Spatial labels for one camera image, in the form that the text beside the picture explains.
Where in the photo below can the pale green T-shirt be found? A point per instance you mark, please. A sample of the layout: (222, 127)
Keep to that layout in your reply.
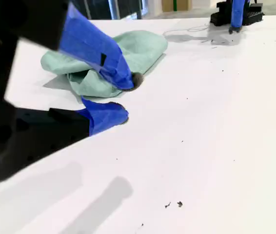
(143, 46)

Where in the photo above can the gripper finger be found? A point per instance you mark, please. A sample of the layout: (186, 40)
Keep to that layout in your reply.
(91, 41)
(104, 117)
(236, 14)

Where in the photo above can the cardboard box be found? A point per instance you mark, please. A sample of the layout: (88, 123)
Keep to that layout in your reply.
(177, 5)

